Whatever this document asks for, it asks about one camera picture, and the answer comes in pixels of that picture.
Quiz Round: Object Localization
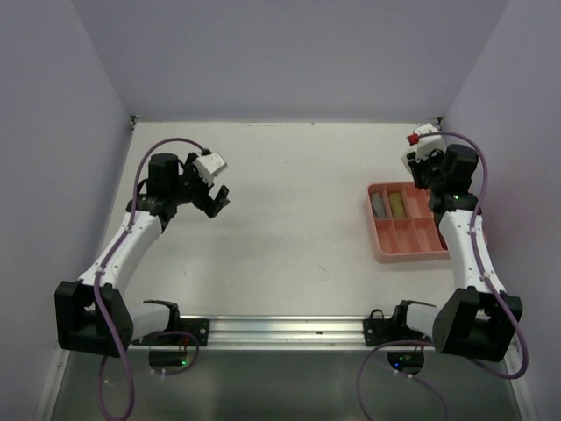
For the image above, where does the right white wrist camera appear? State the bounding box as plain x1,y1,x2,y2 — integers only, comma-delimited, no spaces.
402,123,445,163

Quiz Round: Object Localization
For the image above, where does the pink divided tray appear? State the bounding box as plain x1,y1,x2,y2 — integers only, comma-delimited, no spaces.
366,181,488,264

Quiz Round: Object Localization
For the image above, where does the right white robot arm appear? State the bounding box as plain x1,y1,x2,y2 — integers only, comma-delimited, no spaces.
390,140,522,362

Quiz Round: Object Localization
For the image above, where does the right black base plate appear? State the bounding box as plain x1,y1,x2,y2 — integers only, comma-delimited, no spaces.
362,306,431,347

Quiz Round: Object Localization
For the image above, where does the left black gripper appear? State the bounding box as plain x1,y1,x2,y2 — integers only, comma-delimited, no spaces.
170,153,229,218

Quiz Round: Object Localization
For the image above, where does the olive and cream underwear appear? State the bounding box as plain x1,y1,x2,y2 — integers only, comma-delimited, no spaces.
387,191,408,219

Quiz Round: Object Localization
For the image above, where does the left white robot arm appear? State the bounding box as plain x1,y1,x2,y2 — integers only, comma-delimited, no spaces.
54,149,230,357

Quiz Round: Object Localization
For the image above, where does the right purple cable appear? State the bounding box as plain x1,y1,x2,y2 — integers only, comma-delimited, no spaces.
356,131,531,421

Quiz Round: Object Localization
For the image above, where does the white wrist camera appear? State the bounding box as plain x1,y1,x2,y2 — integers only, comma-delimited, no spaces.
194,153,228,186
402,123,445,163

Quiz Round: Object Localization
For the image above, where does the aluminium mounting rail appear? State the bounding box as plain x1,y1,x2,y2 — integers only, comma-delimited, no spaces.
131,314,400,352

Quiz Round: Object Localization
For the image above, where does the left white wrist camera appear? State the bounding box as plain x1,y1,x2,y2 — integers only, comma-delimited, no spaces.
194,153,228,186

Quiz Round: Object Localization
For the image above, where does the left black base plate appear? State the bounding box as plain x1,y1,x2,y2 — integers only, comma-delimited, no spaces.
141,318,210,347

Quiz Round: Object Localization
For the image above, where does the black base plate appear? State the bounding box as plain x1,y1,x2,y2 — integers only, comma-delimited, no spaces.
141,318,210,347
362,306,431,347

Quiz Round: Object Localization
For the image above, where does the grey and cream underwear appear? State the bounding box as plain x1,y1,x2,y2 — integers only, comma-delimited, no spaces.
370,192,388,219

